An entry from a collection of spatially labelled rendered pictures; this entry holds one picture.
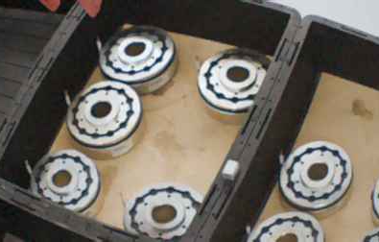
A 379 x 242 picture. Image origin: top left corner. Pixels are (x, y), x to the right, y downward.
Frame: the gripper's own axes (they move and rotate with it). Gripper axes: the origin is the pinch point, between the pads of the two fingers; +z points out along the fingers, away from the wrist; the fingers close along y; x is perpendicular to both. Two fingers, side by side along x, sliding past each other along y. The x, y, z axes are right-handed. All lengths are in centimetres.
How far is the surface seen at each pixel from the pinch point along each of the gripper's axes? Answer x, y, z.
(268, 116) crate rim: 2.1, 22.2, 14.8
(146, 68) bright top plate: 8.5, 2.4, 20.7
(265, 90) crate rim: 4.6, 21.0, 13.5
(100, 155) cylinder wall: -4.8, 2.2, 22.4
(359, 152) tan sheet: 7.1, 33.8, 23.5
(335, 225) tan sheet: -4.8, 35.0, 23.3
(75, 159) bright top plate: -7.8, 0.2, 20.6
